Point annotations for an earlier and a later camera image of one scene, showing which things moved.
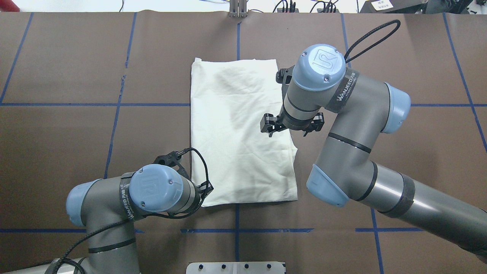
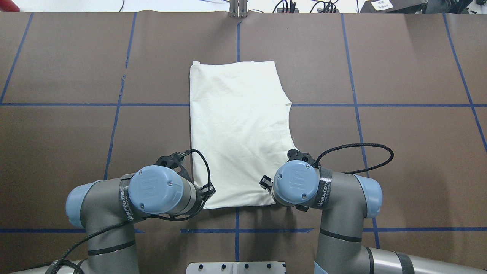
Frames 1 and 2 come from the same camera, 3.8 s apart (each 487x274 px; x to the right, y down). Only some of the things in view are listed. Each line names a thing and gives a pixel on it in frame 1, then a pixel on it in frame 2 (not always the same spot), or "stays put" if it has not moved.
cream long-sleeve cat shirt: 228,98 stays put
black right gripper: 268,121 → 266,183
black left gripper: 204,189 stays put
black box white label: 394,6 stays put
